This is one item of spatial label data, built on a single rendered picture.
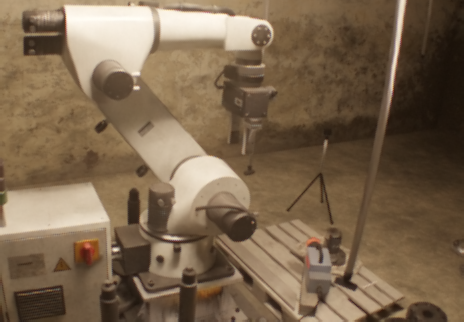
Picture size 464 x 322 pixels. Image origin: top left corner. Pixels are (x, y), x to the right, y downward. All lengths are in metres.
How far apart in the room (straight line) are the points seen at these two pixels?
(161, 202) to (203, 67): 3.03
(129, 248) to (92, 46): 0.96
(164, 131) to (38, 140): 2.48
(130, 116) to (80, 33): 0.58
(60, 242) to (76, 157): 2.93
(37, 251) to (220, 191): 0.84
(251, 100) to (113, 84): 0.74
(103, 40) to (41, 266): 0.89
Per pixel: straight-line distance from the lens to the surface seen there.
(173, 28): 1.91
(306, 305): 2.84
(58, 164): 4.67
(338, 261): 3.38
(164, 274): 2.25
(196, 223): 2.09
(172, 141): 2.24
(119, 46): 1.76
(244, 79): 2.12
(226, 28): 2.01
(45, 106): 4.45
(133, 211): 2.64
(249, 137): 2.18
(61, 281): 1.90
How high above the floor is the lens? 1.97
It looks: 20 degrees down
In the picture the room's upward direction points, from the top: 5 degrees clockwise
